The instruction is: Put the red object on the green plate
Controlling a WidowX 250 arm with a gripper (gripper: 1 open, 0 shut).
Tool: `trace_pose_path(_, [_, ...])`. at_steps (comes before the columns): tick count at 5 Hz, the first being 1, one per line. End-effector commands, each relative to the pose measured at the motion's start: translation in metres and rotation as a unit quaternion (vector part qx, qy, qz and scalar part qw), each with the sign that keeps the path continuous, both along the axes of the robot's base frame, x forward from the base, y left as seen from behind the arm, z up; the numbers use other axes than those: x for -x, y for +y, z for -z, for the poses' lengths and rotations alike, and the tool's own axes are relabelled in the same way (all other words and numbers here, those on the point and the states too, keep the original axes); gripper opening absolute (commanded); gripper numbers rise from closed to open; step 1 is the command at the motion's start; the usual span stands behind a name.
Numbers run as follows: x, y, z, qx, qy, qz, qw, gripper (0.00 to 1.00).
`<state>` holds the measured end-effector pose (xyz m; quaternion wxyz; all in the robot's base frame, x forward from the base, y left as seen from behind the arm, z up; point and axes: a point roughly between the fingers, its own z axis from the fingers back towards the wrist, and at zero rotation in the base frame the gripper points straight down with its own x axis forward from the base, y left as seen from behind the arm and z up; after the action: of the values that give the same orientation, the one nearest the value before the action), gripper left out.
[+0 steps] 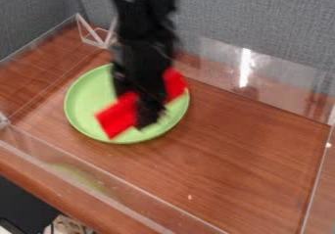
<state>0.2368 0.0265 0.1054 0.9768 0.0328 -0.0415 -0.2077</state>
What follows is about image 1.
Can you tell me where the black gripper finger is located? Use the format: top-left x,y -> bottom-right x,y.
135,75 -> 168,129

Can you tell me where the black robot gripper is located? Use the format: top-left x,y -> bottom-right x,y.
111,0 -> 177,97

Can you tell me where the red rectangular block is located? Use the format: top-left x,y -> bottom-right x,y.
95,69 -> 189,144

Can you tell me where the green round plate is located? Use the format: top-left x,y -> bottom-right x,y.
64,65 -> 189,144

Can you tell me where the black box under table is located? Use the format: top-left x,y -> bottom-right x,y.
0,176 -> 60,234

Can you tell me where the clear acrylic enclosure wall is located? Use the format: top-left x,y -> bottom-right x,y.
0,17 -> 335,234

